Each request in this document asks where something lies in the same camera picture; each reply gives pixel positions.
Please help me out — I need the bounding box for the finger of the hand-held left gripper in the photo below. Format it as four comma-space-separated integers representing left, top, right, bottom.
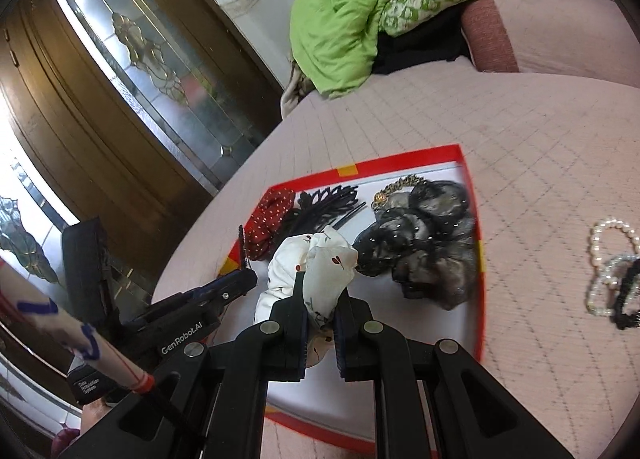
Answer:
182, 268, 259, 312

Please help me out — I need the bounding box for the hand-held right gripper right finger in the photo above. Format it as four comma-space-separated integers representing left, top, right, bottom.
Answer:
334, 289, 576, 459

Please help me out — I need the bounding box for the pink bolster cushion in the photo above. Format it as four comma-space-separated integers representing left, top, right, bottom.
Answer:
460, 0, 640, 90

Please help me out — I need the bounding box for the beige cloth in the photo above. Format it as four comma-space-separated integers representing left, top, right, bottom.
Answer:
280, 63, 321, 118

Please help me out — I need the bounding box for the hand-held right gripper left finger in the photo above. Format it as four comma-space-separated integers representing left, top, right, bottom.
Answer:
60, 269, 308, 459

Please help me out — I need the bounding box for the white printed scrunchie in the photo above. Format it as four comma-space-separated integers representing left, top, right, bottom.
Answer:
254, 230, 360, 370

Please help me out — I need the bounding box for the black cloth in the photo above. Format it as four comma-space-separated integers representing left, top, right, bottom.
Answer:
372, 4, 473, 76

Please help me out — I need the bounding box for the red polka dot scrunchie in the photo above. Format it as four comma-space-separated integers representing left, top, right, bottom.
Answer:
244, 188, 297, 261

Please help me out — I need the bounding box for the black hair claw clip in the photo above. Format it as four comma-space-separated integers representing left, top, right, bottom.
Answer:
282, 184, 366, 240

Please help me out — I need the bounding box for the pale green bead bracelet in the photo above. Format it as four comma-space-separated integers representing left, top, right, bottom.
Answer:
586, 254, 640, 317

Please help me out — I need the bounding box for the white pearl bracelet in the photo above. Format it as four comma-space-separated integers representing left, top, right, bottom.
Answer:
589, 218, 640, 272

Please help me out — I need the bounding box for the leopard print scrunchie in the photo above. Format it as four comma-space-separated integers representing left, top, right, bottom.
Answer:
371, 174, 428, 212

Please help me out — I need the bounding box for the wooden door with glass panel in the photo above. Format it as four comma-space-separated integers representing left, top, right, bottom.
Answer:
0, 0, 286, 290

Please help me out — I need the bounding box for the bright green blanket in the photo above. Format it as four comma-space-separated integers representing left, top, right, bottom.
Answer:
290, 0, 516, 99

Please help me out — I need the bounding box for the grey black sheer scrunchie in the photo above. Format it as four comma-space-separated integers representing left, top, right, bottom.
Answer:
352, 179, 478, 311

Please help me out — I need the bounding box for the dark sparkly hair tie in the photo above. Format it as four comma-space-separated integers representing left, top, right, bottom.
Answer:
612, 259, 640, 331

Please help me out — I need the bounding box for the red cardboard box white inside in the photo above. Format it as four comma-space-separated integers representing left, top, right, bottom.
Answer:
217, 143, 488, 455

